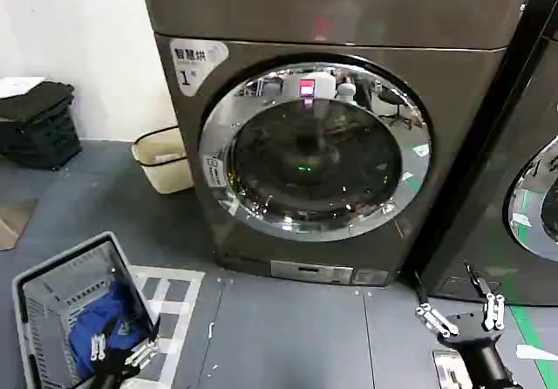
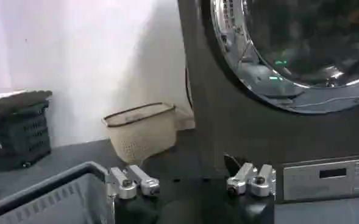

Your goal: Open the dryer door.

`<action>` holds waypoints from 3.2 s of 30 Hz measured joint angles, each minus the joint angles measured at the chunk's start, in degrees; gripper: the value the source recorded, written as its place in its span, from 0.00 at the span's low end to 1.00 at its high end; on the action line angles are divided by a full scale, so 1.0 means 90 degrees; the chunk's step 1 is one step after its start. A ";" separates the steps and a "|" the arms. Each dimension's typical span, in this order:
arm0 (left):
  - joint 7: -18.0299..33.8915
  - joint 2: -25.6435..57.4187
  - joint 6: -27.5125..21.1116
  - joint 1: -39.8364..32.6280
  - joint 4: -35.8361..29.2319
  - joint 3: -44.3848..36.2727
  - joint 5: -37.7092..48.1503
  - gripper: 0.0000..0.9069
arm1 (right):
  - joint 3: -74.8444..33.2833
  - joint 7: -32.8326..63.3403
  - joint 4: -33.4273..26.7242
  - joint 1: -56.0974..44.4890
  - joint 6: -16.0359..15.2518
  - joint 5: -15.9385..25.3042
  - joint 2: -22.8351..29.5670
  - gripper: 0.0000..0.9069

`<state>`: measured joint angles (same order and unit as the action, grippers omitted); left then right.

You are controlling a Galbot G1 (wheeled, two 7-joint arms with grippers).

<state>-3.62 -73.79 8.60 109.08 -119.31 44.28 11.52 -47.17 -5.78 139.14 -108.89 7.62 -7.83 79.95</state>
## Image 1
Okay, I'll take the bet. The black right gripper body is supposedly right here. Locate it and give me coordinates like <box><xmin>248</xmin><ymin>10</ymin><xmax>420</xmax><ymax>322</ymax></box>
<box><xmin>437</xmin><ymin>312</ymin><xmax>520</xmax><ymax>389</ymax></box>

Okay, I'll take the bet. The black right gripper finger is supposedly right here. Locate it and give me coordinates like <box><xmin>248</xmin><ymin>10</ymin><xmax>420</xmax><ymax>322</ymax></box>
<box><xmin>464</xmin><ymin>262</ymin><xmax>506</xmax><ymax>331</ymax></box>
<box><xmin>413</xmin><ymin>270</ymin><xmax>460</xmax><ymax>339</ymax></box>

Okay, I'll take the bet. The round glass dryer door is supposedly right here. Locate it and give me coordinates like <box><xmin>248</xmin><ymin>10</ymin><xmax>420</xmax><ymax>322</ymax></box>
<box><xmin>199</xmin><ymin>52</ymin><xmax>435</xmax><ymax>243</ymax></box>

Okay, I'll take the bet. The beige plastic bin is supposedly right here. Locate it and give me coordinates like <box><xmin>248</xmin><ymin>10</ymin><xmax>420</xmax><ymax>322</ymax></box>
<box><xmin>131</xmin><ymin>127</ymin><xmax>195</xmax><ymax>195</ymax></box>

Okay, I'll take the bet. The brown cardboard piece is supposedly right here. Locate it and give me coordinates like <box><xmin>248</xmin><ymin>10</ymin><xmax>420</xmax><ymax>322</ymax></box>
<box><xmin>0</xmin><ymin>196</ymin><xmax>40</xmax><ymax>252</ymax></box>

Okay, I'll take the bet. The white paper scrap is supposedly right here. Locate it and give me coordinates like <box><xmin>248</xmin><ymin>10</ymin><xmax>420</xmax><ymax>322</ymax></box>
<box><xmin>515</xmin><ymin>344</ymin><xmax>558</xmax><ymax>362</ymax></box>

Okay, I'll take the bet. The black plastic crate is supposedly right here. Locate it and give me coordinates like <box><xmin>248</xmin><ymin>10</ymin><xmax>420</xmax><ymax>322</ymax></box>
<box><xmin>0</xmin><ymin>108</ymin><xmax>84</xmax><ymax>173</ymax></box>

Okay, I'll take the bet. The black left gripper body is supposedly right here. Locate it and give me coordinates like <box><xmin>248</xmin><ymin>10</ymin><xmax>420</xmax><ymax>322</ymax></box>
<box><xmin>89</xmin><ymin>347</ymin><xmax>133</xmax><ymax>389</ymax></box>

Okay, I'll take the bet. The blue cloth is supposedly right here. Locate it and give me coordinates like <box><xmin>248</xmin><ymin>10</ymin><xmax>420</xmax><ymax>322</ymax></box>
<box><xmin>68</xmin><ymin>281</ymin><xmax>152</xmax><ymax>379</ymax></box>

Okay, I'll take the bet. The grey dryer with dark edge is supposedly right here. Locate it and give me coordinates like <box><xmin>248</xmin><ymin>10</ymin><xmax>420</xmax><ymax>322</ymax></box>
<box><xmin>418</xmin><ymin>0</ymin><xmax>558</xmax><ymax>308</ymax></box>

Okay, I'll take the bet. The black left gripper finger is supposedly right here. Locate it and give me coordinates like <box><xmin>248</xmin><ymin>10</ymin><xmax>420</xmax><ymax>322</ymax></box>
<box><xmin>125</xmin><ymin>316</ymin><xmax>162</xmax><ymax>370</ymax></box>
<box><xmin>89</xmin><ymin>317</ymin><xmax>117</xmax><ymax>363</ymax></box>

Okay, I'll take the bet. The grey plastic laundry basket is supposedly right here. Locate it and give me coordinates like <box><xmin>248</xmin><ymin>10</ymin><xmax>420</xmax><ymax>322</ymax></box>
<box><xmin>11</xmin><ymin>230</ymin><xmax>160</xmax><ymax>389</ymax></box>

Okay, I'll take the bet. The white paper sheet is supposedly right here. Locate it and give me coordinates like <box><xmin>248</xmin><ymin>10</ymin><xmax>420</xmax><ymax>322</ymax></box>
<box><xmin>0</xmin><ymin>76</ymin><xmax>47</xmax><ymax>100</ymax></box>

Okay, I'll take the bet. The stack of dark cloths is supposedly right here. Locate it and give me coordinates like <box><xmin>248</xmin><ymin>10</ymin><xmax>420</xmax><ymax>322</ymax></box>
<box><xmin>0</xmin><ymin>81</ymin><xmax>77</xmax><ymax>125</ymax></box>

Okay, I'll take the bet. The round chrome-rimmed dryer door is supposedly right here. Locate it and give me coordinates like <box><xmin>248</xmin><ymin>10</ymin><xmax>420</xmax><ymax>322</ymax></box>
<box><xmin>502</xmin><ymin>134</ymin><xmax>558</xmax><ymax>263</ymax></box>

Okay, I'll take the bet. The grey front-load dryer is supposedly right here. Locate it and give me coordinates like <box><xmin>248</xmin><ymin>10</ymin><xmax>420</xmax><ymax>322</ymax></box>
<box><xmin>137</xmin><ymin>0</ymin><xmax>541</xmax><ymax>288</ymax></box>

